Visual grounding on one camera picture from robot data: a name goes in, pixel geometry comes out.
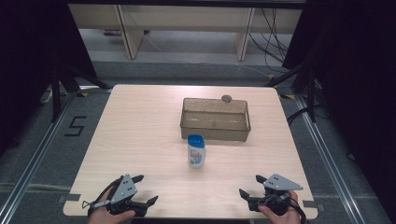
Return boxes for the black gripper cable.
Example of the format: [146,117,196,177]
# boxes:
[81,175,124,217]
[289,197,308,224]

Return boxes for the white bottle with blue cap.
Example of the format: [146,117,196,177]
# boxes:
[187,133,206,169]

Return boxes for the bundle of black cables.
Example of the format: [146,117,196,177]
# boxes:
[247,7,291,75]

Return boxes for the grey tape piece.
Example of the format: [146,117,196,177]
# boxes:
[56,193,82,203]
[302,200,327,213]

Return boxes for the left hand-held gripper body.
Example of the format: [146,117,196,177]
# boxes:
[92,173,149,218]

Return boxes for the person's left hand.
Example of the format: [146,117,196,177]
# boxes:
[87,186,136,224]

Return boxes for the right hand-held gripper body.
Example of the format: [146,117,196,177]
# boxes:
[247,173,304,217]

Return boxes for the translucent brown plastic box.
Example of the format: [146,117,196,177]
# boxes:
[179,97,252,143]

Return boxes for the metal floor rail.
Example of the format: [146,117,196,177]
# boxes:
[293,92,362,224]
[0,90,79,224]

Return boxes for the black metal stand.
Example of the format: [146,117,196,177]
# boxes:
[263,57,318,124]
[48,60,114,123]

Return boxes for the person's right hand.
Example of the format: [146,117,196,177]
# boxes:
[257,189,303,224]

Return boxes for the dark curtain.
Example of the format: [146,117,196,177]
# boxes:
[0,0,98,158]
[281,0,396,217]

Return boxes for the black floor cable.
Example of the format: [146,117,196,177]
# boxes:
[286,106,313,126]

